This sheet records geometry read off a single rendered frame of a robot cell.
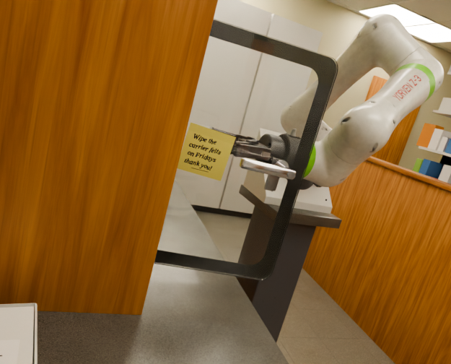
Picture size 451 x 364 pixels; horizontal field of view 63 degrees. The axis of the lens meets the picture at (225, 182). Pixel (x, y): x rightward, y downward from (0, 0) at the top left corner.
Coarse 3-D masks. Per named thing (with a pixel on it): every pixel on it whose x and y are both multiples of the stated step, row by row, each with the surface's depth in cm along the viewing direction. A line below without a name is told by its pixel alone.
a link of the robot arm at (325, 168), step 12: (324, 144) 83; (312, 156) 82; (324, 156) 83; (336, 156) 81; (312, 168) 83; (324, 168) 84; (336, 168) 82; (348, 168) 82; (312, 180) 86; (324, 180) 85; (336, 180) 85
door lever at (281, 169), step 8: (240, 160) 56; (248, 160) 55; (256, 160) 56; (280, 160) 61; (248, 168) 55; (256, 168) 55; (264, 168) 56; (272, 168) 56; (280, 168) 56; (288, 168) 57; (280, 176) 57; (288, 176) 56
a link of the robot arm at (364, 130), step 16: (400, 80) 91; (416, 80) 92; (384, 96) 83; (400, 96) 85; (416, 96) 90; (352, 112) 77; (368, 112) 75; (384, 112) 76; (400, 112) 83; (336, 128) 80; (352, 128) 75; (368, 128) 74; (384, 128) 74; (336, 144) 80; (352, 144) 77; (368, 144) 75; (384, 144) 77; (352, 160) 80
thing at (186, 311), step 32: (160, 288) 65; (192, 288) 67; (224, 288) 71; (64, 320) 51; (96, 320) 52; (128, 320) 54; (160, 320) 56; (192, 320) 58; (224, 320) 61; (256, 320) 63; (64, 352) 45; (96, 352) 46; (128, 352) 48; (160, 352) 49; (192, 352) 51; (224, 352) 53; (256, 352) 55
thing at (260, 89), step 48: (240, 48) 55; (288, 48) 56; (240, 96) 57; (288, 96) 58; (240, 144) 59; (288, 144) 61; (192, 192) 60; (240, 192) 61; (288, 192) 63; (192, 240) 62; (240, 240) 64
